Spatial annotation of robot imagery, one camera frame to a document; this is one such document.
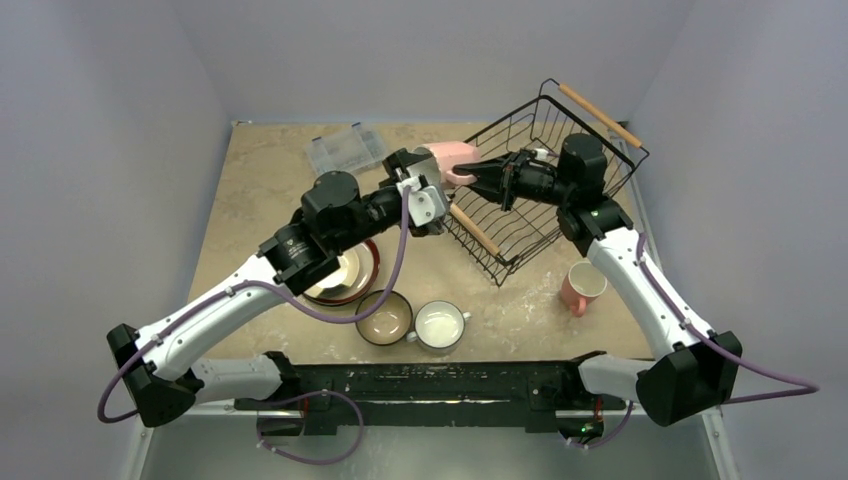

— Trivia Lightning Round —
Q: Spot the black wire dish rack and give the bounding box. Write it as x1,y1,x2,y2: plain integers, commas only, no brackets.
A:
446,78,650,285

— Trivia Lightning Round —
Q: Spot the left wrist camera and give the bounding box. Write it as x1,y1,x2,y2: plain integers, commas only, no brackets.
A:
395,175,449,237

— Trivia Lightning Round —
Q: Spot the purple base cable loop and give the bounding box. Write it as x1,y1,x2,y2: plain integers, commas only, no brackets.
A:
255,389,366,466

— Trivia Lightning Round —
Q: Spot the white two-handled soup cup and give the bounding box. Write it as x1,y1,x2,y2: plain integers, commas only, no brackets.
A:
405,300,472,355

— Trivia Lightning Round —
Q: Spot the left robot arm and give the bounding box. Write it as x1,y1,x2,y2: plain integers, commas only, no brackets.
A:
107,148,449,427

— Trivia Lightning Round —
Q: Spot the salmon pink mug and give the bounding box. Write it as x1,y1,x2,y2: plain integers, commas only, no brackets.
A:
559,260,608,317

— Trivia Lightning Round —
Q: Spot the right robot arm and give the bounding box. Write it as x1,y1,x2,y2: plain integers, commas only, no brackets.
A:
447,133,742,426

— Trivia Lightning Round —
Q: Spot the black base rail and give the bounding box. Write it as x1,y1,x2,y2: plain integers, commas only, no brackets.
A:
229,360,626,436

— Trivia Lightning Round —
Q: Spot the brown bowl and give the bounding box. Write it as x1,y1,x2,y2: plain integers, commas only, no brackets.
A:
355,291,414,346

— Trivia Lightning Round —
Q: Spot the red black lacquer plate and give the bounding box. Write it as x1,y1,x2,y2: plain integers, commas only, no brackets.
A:
301,239,382,308

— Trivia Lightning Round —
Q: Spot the light pink faceted mug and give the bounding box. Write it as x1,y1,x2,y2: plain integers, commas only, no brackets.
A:
413,141,483,189

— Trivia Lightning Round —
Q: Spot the clear plastic organizer box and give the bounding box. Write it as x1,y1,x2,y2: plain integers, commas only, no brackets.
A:
304,122,388,176

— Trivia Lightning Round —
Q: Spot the beige round plate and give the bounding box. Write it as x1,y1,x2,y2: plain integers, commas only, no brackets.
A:
304,246,372,299

